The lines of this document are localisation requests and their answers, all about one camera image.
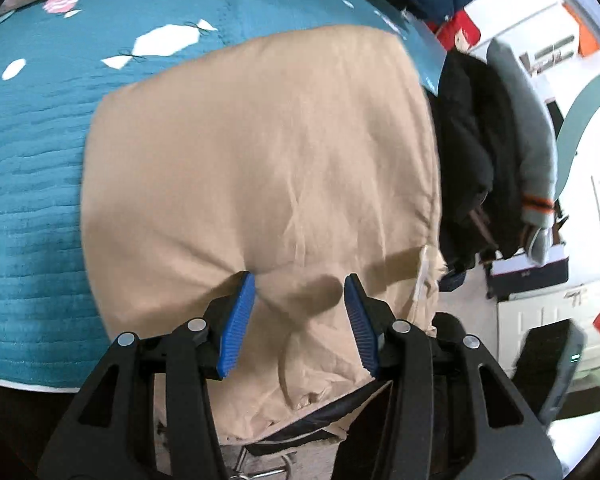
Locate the black clothing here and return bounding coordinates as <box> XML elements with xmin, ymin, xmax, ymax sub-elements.
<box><xmin>425</xmin><ymin>50</ymin><xmax>526</xmax><ymax>281</ymax></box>

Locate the dark box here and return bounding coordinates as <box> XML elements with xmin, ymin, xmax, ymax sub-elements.
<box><xmin>487</xmin><ymin>255</ymin><xmax>571</xmax><ymax>301</ymax></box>

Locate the orange object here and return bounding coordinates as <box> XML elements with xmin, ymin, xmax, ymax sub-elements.
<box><xmin>562</xmin><ymin>2</ymin><xmax>600</xmax><ymax>58</ymax></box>

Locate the metal rack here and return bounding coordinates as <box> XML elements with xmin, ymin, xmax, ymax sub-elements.
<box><xmin>230</xmin><ymin>447</ymin><xmax>293</xmax><ymax>480</ymax></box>

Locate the grey garment with orange stripe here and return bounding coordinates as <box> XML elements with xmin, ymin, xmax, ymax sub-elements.
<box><xmin>486</xmin><ymin>39</ymin><xmax>560</xmax><ymax>267</ymax></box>

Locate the teal patterned bed mat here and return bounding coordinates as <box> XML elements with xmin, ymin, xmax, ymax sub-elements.
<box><xmin>0</xmin><ymin>0</ymin><xmax>446</xmax><ymax>391</ymax></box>

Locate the tan button cardigan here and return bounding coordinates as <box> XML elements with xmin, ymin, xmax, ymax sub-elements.
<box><xmin>80</xmin><ymin>24</ymin><xmax>448</xmax><ymax>448</ymax></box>

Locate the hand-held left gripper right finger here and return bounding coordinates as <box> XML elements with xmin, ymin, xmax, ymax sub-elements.
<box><xmin>332</xmin><ymin>274</ymin><xmax>563</xmax><ymax>480</ymax></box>

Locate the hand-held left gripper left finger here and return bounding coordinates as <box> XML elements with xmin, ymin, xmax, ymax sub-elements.
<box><xmin>37</xmin><ymin>271</ymin><xmax>257</xmax><ymax>480</ymax></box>

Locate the white wardrobe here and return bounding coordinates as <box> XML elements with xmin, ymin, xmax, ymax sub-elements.
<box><xmin>465</xmin><ymin>0</ymin><xmax>581</xmax><ymax>76</ymax></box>

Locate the red cartoon bag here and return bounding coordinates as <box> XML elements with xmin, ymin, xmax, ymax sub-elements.
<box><xmin>427</xmin><ymin>10</ymin><xmax>482</xmax><ymax>53</ymax></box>

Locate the white drawer cabinet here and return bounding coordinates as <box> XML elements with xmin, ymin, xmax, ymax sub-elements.
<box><xmin>495</xmin><ymin>170</ymin><xmax>600</xmax><ymax>361</ymax></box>

